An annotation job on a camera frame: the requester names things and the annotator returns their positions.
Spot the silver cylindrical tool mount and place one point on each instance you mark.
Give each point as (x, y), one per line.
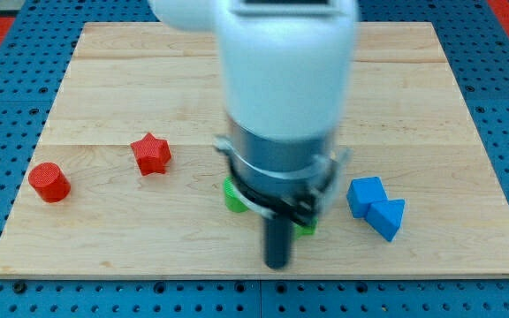
(299, 177)

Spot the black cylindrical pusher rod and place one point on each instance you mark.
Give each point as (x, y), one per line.
(277, 243)

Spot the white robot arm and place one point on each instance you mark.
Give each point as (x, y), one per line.
(285, 66)

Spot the blue cube block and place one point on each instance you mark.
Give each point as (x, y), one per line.
(362, 192)

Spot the blue triangle block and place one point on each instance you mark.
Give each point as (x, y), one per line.
(386, 217)

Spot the green block behind rod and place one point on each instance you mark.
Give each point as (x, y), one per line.
(304, 230)

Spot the green cylinder block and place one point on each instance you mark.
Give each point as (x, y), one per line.
(231, 200)

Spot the red star block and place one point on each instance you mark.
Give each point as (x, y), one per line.
(151, 154)

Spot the wooden board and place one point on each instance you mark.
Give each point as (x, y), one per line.
(405, 122)

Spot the red cylinder block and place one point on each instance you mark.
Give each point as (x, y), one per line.
(49, 182)

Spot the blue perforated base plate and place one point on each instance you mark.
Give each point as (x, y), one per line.
(33, 59)

